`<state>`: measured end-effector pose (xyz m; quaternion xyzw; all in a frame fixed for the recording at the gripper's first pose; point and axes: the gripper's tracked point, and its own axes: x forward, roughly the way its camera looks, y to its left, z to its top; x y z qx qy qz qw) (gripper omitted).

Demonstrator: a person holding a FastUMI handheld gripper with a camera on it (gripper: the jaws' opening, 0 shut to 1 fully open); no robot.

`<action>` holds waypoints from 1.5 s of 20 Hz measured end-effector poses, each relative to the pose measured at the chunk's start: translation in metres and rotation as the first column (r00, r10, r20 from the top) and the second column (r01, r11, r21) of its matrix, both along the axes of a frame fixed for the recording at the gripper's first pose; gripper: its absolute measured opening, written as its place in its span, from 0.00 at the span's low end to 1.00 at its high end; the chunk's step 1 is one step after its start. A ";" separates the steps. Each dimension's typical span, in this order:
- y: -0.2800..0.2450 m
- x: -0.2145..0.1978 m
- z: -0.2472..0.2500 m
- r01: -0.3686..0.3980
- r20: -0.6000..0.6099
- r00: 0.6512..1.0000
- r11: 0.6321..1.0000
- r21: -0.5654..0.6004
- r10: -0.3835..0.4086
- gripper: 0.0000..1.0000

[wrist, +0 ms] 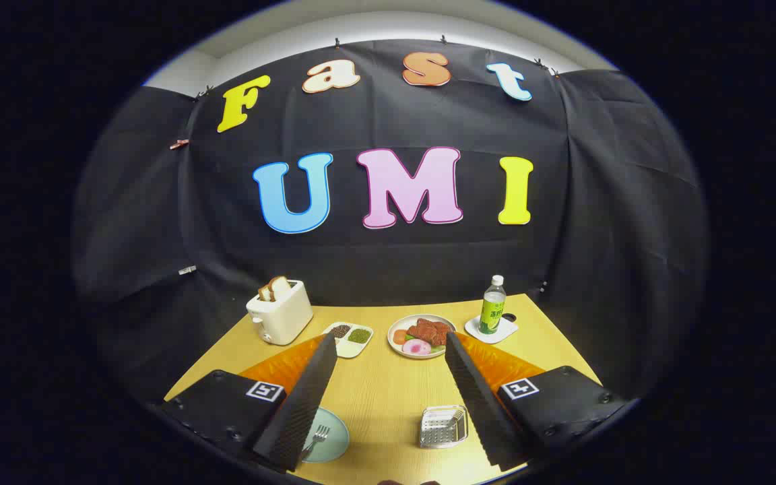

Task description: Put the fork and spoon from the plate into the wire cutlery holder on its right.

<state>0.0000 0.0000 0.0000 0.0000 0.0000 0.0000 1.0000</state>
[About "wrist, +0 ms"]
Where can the small red clip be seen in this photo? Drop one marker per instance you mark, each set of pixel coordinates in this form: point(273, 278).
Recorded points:
point(179, 143)

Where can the green label drink bottle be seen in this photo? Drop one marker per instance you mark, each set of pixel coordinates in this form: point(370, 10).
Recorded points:
point(492, 313)

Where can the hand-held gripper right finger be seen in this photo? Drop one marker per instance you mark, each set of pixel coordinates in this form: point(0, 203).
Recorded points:
point(479, 397)

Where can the brown steak pieces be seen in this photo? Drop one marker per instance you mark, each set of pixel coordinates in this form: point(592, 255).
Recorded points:
point(430, 331)

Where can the white round food plate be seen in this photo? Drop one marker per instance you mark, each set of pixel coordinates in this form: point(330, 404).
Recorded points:
point(395, 347)

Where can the cream white toaster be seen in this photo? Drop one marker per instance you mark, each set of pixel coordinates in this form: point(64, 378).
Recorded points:
point(283, 316)

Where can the small silver clip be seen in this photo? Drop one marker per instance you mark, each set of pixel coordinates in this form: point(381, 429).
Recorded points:
point(187, 270)

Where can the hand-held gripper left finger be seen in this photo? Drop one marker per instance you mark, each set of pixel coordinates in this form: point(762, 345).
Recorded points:
point(300, 404)

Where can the white divided condiment dish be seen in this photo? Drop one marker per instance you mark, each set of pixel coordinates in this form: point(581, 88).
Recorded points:
point(356, 349)

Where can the silver metal fork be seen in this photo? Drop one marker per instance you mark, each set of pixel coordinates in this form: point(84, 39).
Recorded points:
point(318, 436)

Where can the mint green plate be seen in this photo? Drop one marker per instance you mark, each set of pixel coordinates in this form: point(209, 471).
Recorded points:
point(334, 438)

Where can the black beans heap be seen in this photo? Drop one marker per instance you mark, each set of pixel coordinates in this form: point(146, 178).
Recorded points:
point(341, 331)

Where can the white square coaster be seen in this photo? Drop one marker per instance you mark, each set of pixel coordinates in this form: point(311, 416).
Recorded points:
point(506, 330)

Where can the perforated steel cutlery basket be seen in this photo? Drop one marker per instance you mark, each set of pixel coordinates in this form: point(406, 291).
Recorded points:
point(443, 426)

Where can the green beans heap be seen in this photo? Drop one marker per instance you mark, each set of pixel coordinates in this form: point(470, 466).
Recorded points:
point(360, 335)

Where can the toast bread slice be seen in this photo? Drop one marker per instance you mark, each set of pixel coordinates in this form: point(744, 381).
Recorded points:
point(265, 293)
point(280, 287)

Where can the orange carrot slice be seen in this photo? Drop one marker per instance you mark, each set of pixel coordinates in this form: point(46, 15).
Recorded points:
point(399, 336)

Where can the pink radish slice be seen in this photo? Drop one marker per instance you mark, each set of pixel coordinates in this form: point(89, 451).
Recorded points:
point(417, 347)

